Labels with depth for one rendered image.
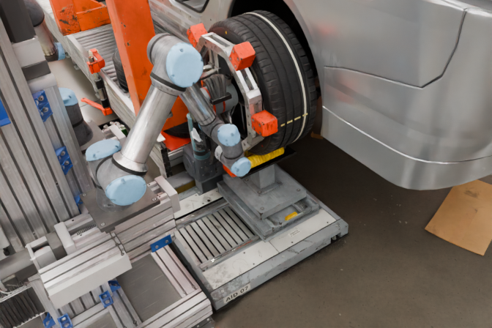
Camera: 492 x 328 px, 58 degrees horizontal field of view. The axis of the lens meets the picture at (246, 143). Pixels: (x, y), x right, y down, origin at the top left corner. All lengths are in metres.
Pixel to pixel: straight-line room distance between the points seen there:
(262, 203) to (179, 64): 1.27
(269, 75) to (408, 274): 1.23
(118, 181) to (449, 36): 1.03
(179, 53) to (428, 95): 0.76
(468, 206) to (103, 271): 2.04
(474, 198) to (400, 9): 1.69
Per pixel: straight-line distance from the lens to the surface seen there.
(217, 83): 1.84
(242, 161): 1.62
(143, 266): 2.25
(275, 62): 1.88
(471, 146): 1.60
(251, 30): 1.95
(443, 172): 1.67
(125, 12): 2.24
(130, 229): 1.70
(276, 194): 2.46
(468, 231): 2.72
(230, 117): 2.33
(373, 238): 2.57
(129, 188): 1.42
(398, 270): 2.45
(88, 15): 4.25
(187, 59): 1.31
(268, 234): 2.37
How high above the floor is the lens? 1.87
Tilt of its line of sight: 35 degrees down
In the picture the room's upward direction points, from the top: 6 degrees counter-clockwise
